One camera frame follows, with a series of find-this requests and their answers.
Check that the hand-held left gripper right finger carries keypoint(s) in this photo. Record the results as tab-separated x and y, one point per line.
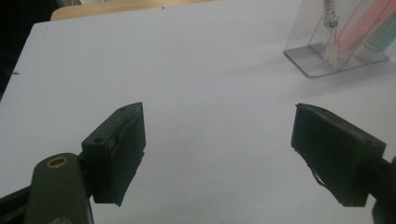
336	155

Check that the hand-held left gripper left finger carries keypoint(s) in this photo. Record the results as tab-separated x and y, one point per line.
118	155

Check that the clear plastic pen holder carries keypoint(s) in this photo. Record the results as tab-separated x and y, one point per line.
314	59

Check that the white and green glue stick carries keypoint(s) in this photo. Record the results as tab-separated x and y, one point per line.
383	35

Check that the pink and orange highlighter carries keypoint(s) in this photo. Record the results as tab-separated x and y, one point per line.
361	28

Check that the silver ballpoint pen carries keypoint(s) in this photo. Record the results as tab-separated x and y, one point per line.
330	18

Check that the wooden table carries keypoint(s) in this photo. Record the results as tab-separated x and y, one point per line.
118	7

